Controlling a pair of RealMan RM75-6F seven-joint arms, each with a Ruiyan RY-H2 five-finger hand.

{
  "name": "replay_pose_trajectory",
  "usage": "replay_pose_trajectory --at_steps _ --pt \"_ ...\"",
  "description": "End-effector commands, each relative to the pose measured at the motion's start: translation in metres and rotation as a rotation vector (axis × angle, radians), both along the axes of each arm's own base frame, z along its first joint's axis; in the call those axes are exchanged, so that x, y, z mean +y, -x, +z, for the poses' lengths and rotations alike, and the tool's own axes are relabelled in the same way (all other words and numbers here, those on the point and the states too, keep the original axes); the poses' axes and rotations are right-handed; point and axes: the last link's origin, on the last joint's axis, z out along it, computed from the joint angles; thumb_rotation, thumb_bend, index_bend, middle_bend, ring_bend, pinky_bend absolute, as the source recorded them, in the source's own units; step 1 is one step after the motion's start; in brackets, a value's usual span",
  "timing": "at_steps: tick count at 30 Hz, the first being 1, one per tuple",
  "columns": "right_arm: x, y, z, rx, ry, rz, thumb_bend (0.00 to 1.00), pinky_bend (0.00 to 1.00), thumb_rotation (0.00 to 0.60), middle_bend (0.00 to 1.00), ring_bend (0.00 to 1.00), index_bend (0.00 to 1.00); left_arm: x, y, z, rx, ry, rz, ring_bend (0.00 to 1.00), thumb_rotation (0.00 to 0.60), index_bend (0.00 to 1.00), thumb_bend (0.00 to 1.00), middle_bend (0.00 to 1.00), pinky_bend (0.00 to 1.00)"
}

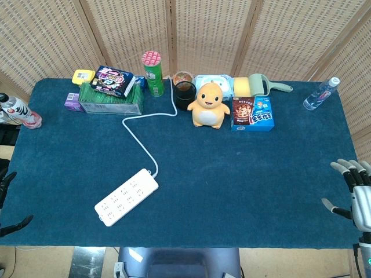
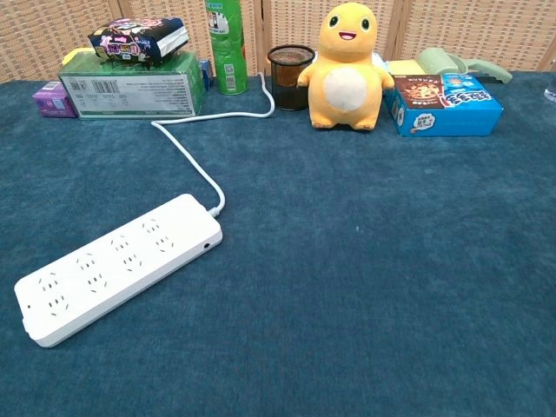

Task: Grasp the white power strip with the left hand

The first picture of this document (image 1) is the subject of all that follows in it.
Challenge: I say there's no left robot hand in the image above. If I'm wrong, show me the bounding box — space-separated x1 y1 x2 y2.
0 171 34 237

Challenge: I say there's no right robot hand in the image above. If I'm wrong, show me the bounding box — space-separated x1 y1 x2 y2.
321 158 371 232

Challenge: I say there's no white power strip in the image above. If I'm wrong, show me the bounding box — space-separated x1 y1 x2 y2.
94 169 159 227

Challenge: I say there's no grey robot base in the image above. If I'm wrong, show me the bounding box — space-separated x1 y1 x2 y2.
113 247 242 278

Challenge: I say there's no white sports drink bottle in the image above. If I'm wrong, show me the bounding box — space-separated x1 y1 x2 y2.
0 92 43 130

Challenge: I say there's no clear water bottle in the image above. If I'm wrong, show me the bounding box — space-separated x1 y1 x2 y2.
303 76 340 111

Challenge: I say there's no purple small box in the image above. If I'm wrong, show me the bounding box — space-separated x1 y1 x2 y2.
64 92 85 113

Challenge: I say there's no blue cookie box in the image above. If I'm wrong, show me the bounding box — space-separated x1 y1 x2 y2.
230 96 275 133

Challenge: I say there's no yellow square container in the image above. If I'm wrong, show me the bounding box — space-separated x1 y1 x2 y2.
71 69 96 87

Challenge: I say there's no green tissue box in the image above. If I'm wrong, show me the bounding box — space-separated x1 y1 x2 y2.
78 82 144 116

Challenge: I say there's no green lint roller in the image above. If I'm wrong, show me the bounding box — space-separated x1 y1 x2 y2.
249 73 294 97

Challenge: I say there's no dark colourful snack pack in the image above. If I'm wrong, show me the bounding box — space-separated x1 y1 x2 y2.
90 65 136 99

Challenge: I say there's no yellow sponge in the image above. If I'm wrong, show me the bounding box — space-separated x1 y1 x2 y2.
233 76 252 97

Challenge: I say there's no small blue box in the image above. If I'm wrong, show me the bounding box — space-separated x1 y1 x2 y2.
134 75 147 93

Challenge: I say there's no orange dinosaur toy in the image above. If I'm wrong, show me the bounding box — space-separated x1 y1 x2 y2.
187 81 231 130

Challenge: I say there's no blue carpet mat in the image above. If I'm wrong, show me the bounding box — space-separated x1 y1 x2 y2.
0 77 368 250

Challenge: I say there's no white wet wipes pack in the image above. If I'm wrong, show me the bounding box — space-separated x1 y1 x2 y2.
193 74 234 102

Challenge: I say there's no green chips can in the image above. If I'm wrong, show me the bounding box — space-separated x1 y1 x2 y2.
141 50 165 97

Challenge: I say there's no black glass cup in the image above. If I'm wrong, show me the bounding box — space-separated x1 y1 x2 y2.
173 81 198 111

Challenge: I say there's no orange jelly cup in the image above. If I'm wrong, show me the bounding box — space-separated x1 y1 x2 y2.
172 71 194 85

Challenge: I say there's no woven folding screen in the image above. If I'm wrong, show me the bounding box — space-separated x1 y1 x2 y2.
0 0 371 163

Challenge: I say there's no white power cable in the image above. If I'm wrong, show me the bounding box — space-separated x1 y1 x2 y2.
122 76 178 177

